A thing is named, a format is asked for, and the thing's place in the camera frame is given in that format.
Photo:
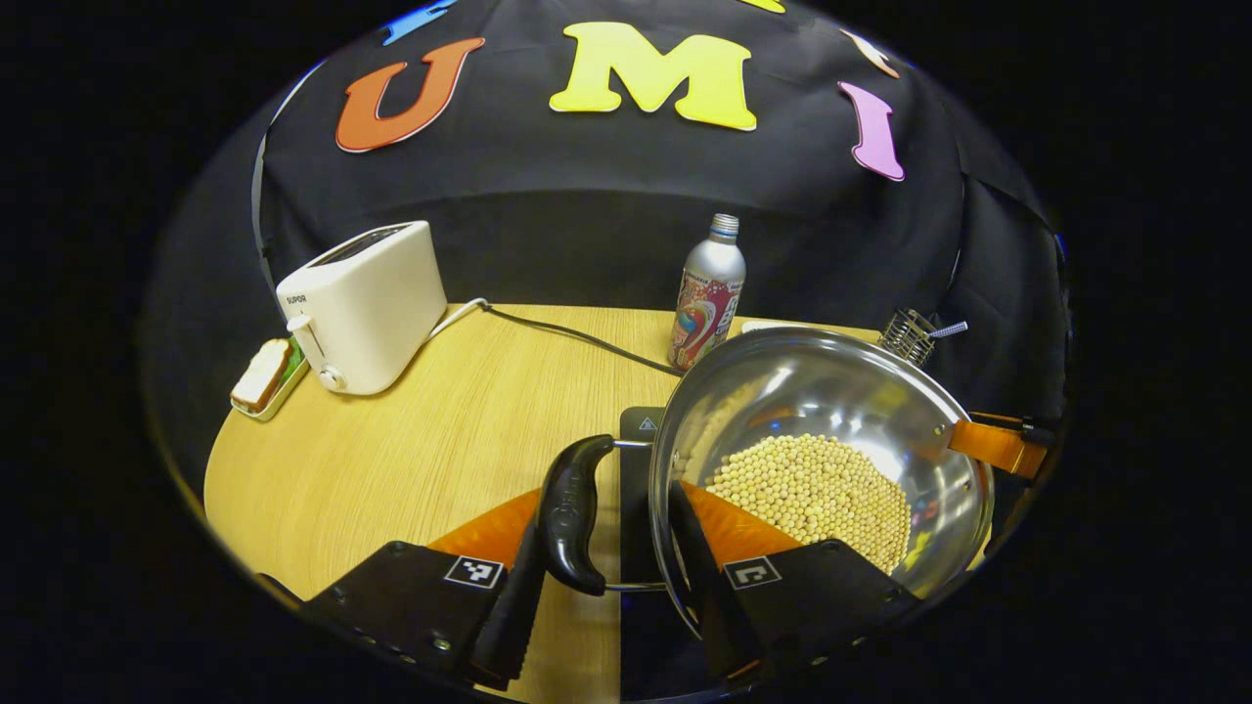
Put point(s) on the white toaster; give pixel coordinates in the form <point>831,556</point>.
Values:
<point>377,303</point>

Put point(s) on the green plate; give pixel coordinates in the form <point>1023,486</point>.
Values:
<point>293,376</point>

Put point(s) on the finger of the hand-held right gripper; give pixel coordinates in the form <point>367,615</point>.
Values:
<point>988,445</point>

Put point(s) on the sandwich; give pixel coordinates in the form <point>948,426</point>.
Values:
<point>259,376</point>

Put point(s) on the black backdrop cloth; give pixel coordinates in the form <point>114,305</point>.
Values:
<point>587,205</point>

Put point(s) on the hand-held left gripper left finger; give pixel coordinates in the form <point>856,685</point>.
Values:
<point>509,616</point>

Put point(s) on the stainless steel pot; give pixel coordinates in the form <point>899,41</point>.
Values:
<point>831,391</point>

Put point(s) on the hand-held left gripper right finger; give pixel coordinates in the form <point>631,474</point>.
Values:
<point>709,596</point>

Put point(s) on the silver drink bottle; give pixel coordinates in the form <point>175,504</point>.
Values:
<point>709,293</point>

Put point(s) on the black induction cooktop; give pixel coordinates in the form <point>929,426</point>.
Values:
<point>636,489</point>

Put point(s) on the pile of soybeans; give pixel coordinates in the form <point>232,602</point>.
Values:
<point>822,489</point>

